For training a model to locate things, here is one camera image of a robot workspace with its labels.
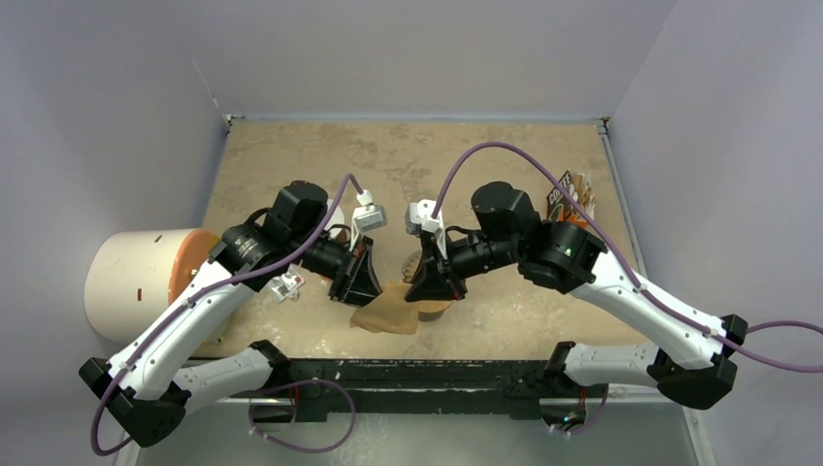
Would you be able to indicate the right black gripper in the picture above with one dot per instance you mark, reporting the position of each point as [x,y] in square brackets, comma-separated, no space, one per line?
[439,266]

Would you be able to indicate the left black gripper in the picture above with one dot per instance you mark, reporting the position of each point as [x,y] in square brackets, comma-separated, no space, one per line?
[363,289]

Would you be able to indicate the brown paper coffee filter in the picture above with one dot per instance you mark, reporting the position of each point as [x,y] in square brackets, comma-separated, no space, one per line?
[388,313]

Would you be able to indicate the smoked glass dripper cone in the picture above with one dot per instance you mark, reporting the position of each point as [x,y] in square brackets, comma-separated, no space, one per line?
[410,266]

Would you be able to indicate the white paper coffee filter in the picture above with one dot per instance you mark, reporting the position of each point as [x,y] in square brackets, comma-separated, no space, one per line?
[336,226]

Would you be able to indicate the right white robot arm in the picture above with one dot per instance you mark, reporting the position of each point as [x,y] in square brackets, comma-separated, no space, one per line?
[687,356]

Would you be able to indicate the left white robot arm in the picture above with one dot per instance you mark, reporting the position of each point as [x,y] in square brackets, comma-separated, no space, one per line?
[149,388]

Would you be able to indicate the coffee filter package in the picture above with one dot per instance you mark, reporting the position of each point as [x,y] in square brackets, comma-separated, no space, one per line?
[579,187]

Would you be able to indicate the white cylinder with orange lid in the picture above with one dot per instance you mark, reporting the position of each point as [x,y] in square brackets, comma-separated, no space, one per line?
[136,275]

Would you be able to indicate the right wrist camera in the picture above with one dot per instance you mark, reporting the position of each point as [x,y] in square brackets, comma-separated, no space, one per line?
[420,218]

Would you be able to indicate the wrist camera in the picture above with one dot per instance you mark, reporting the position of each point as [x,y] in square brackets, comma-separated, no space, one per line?
[367,217]
[420,218]

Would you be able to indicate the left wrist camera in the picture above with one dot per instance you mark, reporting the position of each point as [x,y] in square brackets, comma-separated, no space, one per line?
[367,217]

